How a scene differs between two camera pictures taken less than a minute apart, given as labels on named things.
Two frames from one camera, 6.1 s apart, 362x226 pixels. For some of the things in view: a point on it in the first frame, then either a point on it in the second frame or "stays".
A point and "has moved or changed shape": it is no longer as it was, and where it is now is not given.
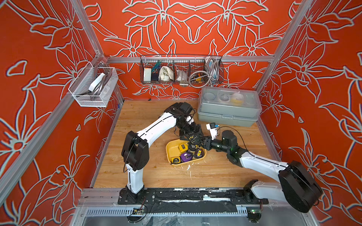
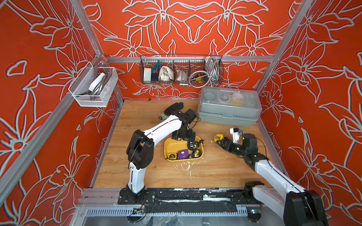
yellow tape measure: x=183 y=147 has moved or changed shape
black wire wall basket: x=201 y=71 stays
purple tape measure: x=185 y=157 has moved or changed shape
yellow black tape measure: x=176 y=160 → x=172 y=156
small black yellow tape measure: x=199 y=153 has moved or changed shape
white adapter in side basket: x=94 y=84 stays
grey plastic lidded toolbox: x=229 y=107 stays
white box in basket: x=147 y=75 stays
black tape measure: x=192 y=147 stays
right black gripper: x=208 y=143 → x=228 y=145
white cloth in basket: x=165 y=74 stays
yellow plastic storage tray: x=172 y=150 has moved or changed shape
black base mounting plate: x=190 y=196 stays
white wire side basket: x=93 y=86 stays
